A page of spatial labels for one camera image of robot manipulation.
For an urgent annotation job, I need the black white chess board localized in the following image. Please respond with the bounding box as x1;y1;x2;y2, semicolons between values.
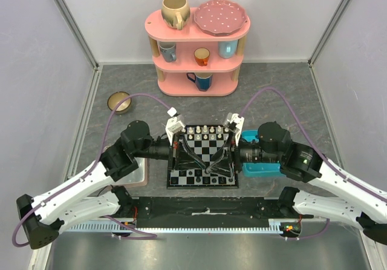
167;125;238;189

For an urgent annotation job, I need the orange cup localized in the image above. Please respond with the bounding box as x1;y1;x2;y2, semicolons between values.
194;47;210;67

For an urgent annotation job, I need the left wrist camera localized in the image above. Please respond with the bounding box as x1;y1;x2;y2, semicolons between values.
165;107;186;145

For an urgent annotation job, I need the pink dotted plate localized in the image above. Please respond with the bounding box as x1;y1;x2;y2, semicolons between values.
193;0;247;36

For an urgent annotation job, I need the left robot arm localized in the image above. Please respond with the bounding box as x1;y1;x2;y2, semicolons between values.
16;117;207;249

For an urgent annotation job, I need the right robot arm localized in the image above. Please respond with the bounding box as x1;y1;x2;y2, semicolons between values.
172;122;386;244

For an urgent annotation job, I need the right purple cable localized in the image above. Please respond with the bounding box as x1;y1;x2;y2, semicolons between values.
240;87;387;241

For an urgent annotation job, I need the grey mug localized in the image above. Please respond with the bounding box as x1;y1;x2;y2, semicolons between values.
158;41;177;62

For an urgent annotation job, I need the beige ceramic mug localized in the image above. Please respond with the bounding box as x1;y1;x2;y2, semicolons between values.
161;0;190;30

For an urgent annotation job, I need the pink three-tier shelf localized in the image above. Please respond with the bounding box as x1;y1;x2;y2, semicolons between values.
145;10;250;97

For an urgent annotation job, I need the white cable duct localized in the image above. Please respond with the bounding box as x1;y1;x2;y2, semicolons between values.
65;218;287;234

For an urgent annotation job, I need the blue plastic bin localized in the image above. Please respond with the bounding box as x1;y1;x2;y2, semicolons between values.
241;130;282;177

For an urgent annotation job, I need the brown ceramic bowl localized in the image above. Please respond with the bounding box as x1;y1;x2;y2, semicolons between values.
107;91;131;114

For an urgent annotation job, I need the pink metal tray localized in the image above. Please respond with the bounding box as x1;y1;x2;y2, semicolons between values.
100;145;148;187

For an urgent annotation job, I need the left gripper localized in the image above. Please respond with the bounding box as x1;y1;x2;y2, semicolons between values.
134;131;206;173

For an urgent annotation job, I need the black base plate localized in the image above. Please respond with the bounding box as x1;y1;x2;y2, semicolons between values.
115;197;299;229

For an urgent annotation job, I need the light blue mug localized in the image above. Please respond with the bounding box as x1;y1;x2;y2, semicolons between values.
218;40;238;59

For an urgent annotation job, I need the dark blue mug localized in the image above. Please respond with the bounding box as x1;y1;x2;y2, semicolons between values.
186;73;213;91

